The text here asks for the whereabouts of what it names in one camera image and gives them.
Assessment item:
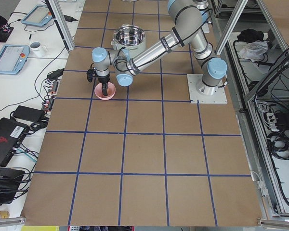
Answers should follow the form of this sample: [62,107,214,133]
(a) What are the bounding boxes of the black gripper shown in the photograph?
[97,74,110,97]

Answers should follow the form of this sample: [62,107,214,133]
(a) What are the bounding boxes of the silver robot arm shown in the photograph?
[87,0,227,100]

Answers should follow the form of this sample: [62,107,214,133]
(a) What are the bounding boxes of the light green electric pot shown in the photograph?
[111,24,146,52]

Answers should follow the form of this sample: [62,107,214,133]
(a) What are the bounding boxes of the pink bowl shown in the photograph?
[94,82,116,100]

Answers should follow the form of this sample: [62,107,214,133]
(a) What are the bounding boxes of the white mug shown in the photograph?
[30,41,48,58]

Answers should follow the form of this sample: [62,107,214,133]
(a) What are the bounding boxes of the black power brick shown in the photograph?
[12,105,45,122]

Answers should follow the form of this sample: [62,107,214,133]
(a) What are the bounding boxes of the teach pendant far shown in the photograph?
[21,5,53,27]

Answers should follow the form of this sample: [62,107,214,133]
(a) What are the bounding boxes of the teach pendant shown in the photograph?
[21,5,53,27]
[0,44,30,75]

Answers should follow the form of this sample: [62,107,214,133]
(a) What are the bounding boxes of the teach pendant near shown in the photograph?
[0,44,30,75]

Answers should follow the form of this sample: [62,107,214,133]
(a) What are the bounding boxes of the aluminium frame post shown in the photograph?
[45,0,75,52]

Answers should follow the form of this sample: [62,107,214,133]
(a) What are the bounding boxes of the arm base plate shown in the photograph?
[187,74,227,104]

